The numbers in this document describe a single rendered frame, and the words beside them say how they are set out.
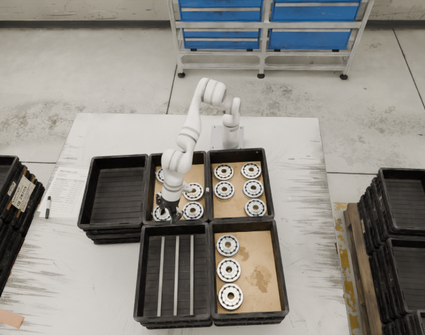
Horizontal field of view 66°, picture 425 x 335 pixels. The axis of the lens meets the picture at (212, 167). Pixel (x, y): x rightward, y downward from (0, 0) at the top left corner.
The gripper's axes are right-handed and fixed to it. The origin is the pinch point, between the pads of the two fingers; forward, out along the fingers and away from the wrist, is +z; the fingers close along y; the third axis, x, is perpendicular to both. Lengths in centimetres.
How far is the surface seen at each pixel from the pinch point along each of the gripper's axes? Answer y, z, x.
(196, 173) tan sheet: -16.3, 13.1, 39.0
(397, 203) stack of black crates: 74, 18, 121
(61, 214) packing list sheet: -61, 47, -15
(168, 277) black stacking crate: 11.4, 26.9, -6.5
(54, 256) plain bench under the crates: -43, 51, -30
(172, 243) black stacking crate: 1.6, 23.6, 5.0
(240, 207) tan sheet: 13.4, 11.9, 38.1
